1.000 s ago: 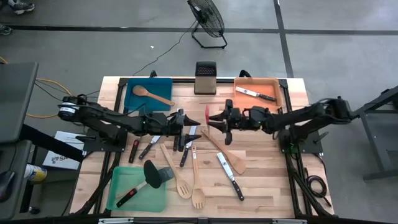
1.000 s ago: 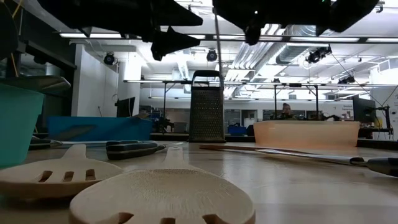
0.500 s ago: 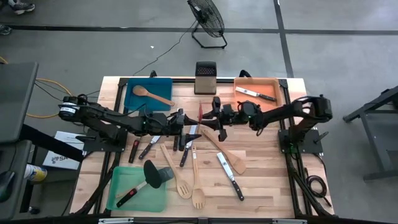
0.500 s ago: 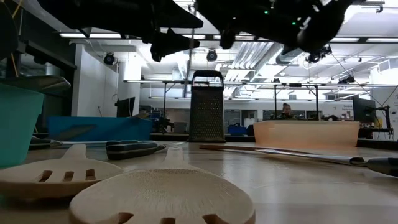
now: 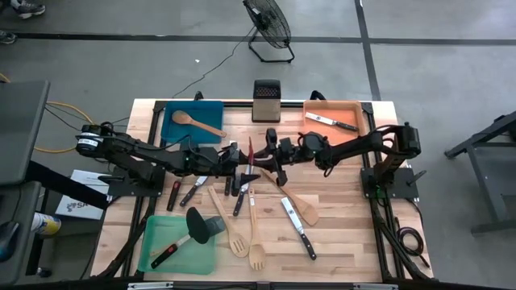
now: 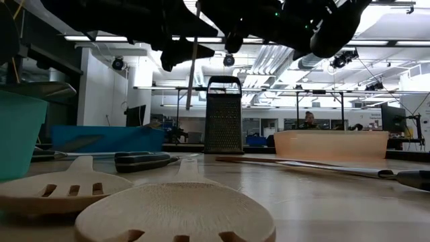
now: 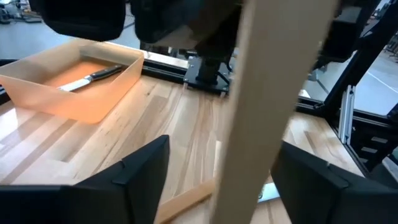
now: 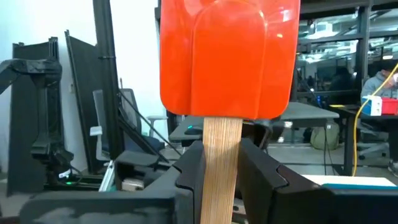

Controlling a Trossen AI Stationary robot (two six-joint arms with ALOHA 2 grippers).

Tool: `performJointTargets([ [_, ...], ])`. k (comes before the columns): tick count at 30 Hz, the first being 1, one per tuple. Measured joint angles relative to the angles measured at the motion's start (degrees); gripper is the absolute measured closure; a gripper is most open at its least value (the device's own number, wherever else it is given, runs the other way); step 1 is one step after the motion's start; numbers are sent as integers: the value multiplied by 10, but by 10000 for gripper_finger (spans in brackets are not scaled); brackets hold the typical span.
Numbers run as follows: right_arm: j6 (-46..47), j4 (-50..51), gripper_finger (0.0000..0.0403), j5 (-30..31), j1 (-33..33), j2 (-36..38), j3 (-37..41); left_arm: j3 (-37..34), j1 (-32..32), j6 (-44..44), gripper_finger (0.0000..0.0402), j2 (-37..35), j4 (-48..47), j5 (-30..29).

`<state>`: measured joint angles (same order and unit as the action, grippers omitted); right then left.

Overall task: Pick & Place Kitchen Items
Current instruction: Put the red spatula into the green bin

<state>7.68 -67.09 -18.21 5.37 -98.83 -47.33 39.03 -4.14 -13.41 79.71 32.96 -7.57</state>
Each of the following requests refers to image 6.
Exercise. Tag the black ceiling camera cluster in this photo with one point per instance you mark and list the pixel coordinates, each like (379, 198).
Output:
(342, 60)

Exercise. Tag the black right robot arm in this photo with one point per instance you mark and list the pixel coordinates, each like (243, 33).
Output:
(332, 33)

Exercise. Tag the black background machine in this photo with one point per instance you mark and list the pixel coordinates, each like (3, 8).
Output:
(176, 134)

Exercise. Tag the steel box grater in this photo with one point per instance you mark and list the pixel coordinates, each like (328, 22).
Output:
(223, 127)

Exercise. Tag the black monitor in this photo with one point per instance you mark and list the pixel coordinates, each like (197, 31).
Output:
(393, 119)
(136, 116)

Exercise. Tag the blue crate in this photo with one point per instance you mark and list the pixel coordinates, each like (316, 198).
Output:
(257, 141)

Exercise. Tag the slotted wooden spoon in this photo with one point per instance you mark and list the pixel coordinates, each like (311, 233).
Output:
(174, 211)

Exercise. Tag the black ceiling spotlight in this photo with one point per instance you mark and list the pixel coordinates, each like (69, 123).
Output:
(229, 60)
(118, 63)

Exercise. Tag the black background rack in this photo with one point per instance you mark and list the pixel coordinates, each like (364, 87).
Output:
(297, 107)

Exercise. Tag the angled wooden turner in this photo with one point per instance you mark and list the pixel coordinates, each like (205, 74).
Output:
(242, 159)

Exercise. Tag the slotted wooden turner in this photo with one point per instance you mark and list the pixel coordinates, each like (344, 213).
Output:
(20, 198)

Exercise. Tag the orange plastic bin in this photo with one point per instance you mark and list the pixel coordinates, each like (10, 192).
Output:
(331, 144)

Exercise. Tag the green plastic bin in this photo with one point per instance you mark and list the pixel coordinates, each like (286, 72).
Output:
(20, 134)

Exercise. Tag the person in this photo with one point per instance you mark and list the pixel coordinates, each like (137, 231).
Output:
(309, 121)

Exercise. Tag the blue plastic bin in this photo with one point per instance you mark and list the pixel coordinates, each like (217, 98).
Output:
(134, 139)

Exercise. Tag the person's head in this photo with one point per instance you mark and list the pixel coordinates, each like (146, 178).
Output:
(357, 127)

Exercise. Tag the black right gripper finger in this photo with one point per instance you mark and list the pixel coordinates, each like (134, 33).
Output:
(233, 43)

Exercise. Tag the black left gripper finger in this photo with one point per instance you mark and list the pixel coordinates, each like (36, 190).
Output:
(178, 52)
(196, 30)

